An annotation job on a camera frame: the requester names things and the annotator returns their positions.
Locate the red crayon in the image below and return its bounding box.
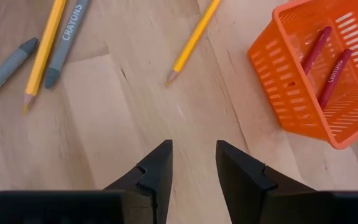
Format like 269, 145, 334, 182
317, 48, 353, 110
300, 26, 334, 76

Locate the orange slotted plastic basket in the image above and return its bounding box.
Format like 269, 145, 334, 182
247, 0, 358, 151

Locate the grey crayon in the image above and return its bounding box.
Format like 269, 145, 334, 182
0, 37, 39, 110
44, 0, 92, 90

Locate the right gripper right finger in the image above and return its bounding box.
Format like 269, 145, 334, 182
215, 139, 334, 224

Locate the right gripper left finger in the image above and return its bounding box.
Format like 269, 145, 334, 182
104, 139, 173, 224

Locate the yellow pencil with orange eraser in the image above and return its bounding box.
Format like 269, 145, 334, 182
22, 0, 68, 115
165, 0, 223, 88

